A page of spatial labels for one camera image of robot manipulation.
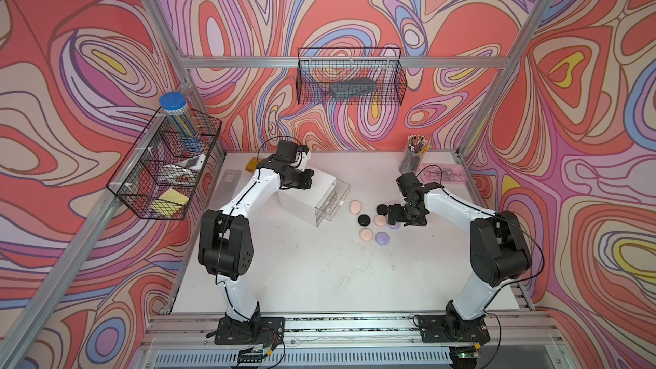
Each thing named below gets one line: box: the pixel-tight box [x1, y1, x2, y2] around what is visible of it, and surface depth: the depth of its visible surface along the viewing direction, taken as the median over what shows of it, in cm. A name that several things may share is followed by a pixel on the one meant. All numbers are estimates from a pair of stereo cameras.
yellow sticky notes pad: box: [149, 187, 190, 217], surface depth 73 cm
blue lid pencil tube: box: [158, 91, 205, 153], surface depth 76 cm
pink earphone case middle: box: [373, 214, 387, 228], surface depth 98 cm
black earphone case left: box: [357, 213, 371, 227], surface depth 98 cm
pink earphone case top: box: [349, 199, 363, 216], surface depth 101 cm
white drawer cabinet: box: [277, 169, 337, 228], surface depth 91 cm
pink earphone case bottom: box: [358, 228, 375, 242], surface depth 93 cm
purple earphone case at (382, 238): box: [374, 231, 391, 246], surface depth 93 cm
